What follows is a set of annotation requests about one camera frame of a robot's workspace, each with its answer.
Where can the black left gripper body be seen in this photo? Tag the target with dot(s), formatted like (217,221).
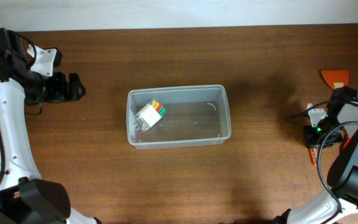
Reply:
(54,88)

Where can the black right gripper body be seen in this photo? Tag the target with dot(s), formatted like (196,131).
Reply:
(314,135)

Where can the orange socket rail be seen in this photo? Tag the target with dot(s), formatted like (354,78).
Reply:
(313,152)

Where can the red scraper with wooden handle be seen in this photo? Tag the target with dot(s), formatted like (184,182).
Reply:
(335,78)

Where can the clear case of coloured bits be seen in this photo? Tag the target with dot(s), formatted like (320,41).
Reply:
(149,115)

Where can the clear plastic container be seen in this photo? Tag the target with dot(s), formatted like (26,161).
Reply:
(196,116)

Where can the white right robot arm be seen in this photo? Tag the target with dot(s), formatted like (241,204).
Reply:
(337,168)

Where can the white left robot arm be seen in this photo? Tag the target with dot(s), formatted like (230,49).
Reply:
(28,78)

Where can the red handled pliers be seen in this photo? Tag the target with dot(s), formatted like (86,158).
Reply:
(346,141)

